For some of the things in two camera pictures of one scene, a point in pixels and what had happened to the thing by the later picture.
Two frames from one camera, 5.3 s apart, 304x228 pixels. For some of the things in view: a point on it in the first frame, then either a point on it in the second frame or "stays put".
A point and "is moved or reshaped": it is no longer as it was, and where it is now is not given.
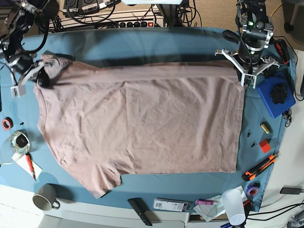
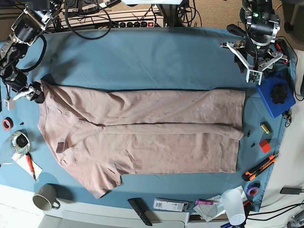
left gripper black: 22,62 to 19,82
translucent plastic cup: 232,198 stays put
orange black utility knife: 251,173 stays put
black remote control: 137,204 stays put
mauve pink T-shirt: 106,121 is moved or reshaped
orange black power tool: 282,48 stays put
